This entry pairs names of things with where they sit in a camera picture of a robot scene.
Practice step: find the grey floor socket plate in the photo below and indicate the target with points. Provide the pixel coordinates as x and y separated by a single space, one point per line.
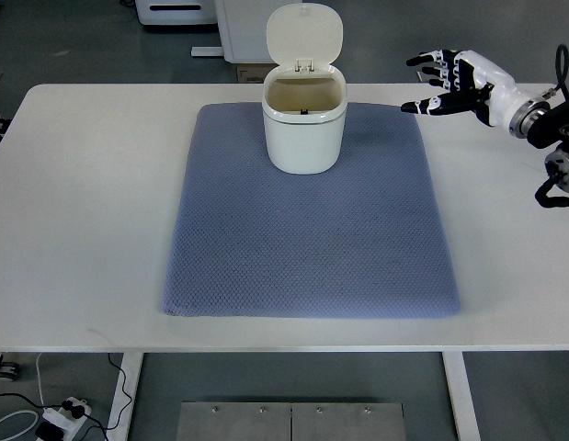
425 77

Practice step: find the white machine with black slot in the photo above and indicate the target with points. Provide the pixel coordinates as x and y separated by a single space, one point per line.
175 13

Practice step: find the black silver robot right arm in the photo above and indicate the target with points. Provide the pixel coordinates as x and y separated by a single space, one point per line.
544 127

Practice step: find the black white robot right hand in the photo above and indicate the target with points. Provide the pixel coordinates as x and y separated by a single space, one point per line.
473 83

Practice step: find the blue textured mat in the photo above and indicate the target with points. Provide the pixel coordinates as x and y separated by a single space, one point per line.
362 240

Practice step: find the cardboard box behind table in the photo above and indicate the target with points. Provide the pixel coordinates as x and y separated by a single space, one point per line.
252 73

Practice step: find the white trash can with lid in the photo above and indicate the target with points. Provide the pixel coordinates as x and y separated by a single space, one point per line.
304 98

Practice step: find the white table leg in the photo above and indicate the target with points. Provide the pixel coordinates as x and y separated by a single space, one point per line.
460 396
124 400

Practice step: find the white power strip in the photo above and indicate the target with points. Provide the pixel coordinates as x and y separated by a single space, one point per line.
64 423

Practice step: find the left white table leg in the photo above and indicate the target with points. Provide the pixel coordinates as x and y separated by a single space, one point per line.
124 400

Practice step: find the white cabinet in background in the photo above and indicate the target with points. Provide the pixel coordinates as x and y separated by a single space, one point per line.
242 28

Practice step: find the grey metal floor plate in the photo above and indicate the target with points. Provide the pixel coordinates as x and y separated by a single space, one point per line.
200 420

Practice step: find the right white table leg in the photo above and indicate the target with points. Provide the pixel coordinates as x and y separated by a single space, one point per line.
460 396

